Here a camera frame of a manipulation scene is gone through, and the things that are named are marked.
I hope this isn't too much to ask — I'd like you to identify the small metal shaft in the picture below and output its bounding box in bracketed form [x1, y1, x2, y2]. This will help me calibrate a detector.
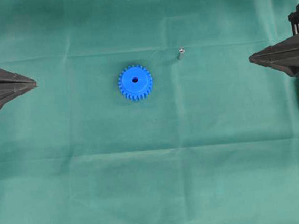
[178, 48, 185, 60]

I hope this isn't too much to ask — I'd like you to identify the blue plastic gear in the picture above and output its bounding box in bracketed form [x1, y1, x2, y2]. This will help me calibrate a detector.
[118, 65, 154, 101]

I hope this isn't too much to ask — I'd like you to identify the green cloth mat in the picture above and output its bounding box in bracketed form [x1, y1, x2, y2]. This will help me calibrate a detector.
[0, 0, 299, 224]

